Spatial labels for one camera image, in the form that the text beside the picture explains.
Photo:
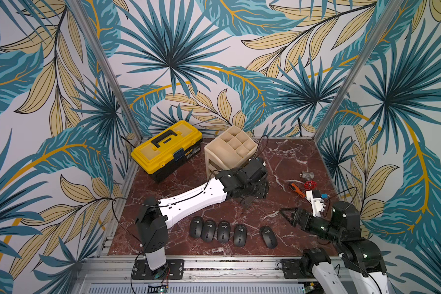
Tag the orange handle screwdriver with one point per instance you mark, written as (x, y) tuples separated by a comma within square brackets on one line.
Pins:
[(296, 189)]

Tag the beige drawer organizer cabinet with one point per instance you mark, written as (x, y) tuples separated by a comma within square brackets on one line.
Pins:
[(231, 149)]

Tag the red handle metal valve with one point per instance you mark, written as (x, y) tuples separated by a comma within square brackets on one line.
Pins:
[(309, 183)]

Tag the black computer mouse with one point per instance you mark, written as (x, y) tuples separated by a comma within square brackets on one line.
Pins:
[(268, 237), (196, 227), (208, 231), (224, 229), (240, 235)]

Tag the yellow black toolbox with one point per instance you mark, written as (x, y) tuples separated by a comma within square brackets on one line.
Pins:
[(160, 156)]

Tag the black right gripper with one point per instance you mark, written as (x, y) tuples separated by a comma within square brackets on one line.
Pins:
[(301, 217)]

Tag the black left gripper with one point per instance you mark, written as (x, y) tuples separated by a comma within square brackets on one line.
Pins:
[(263, 190)]

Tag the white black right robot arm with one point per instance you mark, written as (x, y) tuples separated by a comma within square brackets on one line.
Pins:
[(360, 256)]

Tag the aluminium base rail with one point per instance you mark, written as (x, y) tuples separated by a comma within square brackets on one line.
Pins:
[(225, 275)]

